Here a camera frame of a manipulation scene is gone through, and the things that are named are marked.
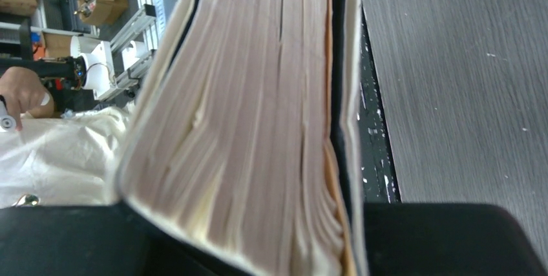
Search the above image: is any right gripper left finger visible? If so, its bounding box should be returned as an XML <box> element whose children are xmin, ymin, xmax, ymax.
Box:
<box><xmin>0</xmin><ymin>201</ymin><xmax>240</xmax><ymax>276</ymax></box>

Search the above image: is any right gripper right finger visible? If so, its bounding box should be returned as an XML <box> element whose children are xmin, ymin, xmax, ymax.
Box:
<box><xmin>364</xmin><ymin>203</ymin><xmax>546</xmax><ymax>275</ymax></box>

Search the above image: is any Nineteen Eighty-Four blue book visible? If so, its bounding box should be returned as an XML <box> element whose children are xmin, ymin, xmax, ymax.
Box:
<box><xmin>112</xmin><ymin>0</ymin><xmax>369</xmax><ymax>275</ymax></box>

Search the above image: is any operator bare hand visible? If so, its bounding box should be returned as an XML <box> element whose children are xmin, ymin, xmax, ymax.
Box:
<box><xmin>1</xmin><ymin>67</ymin><xmax>55</xmax><ymax>131</ymax></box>

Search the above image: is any operator white garment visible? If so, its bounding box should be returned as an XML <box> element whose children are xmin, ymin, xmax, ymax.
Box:
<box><xmin>1</xmin><ymin>104</ymin><xmax>134</xmax><ymax>208</ymax></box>

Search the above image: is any white teleoperation device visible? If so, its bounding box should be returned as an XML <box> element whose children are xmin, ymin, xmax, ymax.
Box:
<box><xmin>70</xmin><ymin>36</ymin><xmax>155</xmax><ymax>101</ymax></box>

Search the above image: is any cardboard box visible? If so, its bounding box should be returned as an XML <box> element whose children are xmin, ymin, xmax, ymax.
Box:
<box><xmin>74</xmin><ymin>0</ymin><xmax>128</xmax><ymax>26</ymax></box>

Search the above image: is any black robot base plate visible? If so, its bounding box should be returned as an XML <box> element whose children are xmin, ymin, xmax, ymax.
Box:
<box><xmin>357</xmin><ymin>14</ymin><xmax>401</xmax><ymax>203</ymax></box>

